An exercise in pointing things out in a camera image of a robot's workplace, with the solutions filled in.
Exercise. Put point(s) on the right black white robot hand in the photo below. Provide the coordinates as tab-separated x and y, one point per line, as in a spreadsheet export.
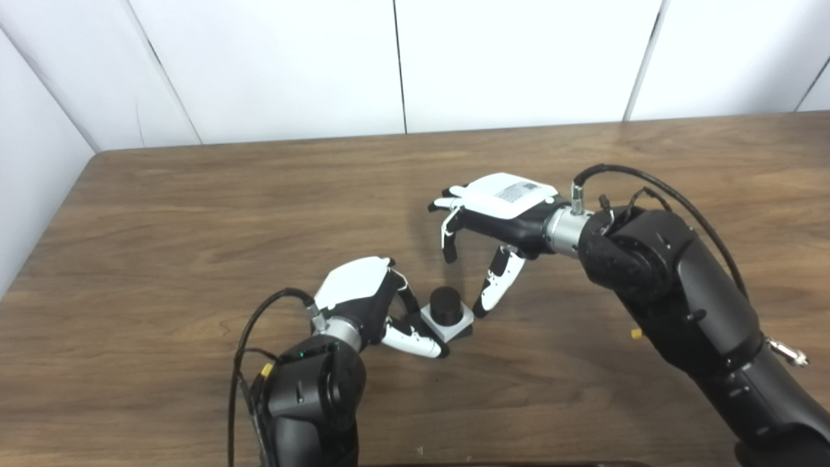
506	194

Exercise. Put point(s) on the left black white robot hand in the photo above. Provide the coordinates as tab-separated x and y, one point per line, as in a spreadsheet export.
353	285

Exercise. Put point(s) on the white square piece with hole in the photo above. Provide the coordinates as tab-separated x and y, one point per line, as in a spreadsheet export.
433	319

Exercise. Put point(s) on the black peg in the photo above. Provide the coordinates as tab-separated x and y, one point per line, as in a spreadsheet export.
446	301

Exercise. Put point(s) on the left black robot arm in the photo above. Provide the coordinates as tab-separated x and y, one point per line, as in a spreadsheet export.
311	402

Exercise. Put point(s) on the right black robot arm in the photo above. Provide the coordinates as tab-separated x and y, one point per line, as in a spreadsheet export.
687	298

